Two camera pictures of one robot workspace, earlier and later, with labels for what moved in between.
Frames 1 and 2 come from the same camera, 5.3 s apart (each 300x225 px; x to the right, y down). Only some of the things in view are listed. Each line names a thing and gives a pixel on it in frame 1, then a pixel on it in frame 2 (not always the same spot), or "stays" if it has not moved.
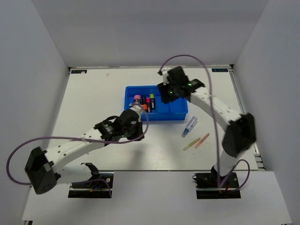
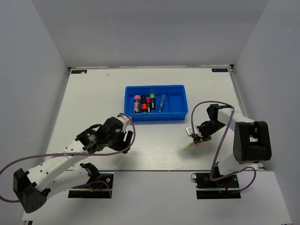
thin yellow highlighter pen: x=191 y=144 stays
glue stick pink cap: x=137 y=98 stays
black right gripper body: x=169 y=92 to x=206 y=131
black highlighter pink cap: x=148 y=104 stays
